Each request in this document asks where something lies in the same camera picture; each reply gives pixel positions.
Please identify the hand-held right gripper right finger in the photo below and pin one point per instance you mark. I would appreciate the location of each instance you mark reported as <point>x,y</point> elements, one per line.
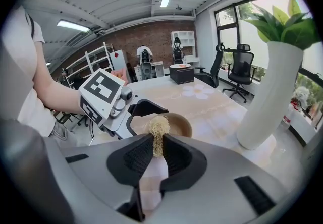
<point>214,180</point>

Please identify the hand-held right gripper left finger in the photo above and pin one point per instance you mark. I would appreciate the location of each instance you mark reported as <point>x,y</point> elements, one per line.
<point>101,172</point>

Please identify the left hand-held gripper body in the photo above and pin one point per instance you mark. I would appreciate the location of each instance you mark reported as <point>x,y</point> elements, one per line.
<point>101,86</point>

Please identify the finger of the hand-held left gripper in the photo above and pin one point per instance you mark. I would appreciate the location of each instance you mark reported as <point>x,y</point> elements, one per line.
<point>123,129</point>
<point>149,107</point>

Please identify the yellowish potato-like object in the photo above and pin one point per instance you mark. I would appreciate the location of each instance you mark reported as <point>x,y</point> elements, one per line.
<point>159,127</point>

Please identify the person's right forearm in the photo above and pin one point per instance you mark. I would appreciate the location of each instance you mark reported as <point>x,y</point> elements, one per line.
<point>15,46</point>

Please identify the person's left forearm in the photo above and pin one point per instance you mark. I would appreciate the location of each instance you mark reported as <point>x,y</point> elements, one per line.
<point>60,94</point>

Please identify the pink armchair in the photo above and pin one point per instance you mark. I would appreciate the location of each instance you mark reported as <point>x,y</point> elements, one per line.
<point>119,73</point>

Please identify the white rack shelving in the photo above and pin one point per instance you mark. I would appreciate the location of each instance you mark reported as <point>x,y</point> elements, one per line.
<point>96,61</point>

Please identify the white cabinet with red mark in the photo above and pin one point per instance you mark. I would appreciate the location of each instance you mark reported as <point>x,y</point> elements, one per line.
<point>119,60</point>

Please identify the white drawer unit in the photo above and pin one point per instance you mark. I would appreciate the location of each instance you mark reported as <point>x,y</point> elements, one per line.
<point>157,69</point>

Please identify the black box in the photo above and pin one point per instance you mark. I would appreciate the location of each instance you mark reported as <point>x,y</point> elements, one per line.
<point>181,75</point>

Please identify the white plate with orange food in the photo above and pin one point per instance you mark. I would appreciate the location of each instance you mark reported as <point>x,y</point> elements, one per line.
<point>179,65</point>

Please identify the table with checked flower tablecloth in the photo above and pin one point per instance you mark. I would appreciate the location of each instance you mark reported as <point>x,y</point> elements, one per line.
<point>202,117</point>

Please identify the white shelf desk unit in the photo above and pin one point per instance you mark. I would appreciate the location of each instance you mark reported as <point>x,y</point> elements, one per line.
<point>189,41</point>

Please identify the clear water jug red label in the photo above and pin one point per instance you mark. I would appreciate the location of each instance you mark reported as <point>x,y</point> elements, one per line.
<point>287,120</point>

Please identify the black mesh office chair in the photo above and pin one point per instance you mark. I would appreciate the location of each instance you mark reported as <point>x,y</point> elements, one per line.
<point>241,69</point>

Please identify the tall white vase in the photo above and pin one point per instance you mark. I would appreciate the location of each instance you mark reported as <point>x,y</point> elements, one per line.
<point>272,91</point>

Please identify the white flower bouquet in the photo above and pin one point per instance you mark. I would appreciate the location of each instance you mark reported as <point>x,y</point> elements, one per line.
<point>300,95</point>

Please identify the green leafy plant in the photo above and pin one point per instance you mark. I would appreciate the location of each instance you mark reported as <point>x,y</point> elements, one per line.
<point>292,28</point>

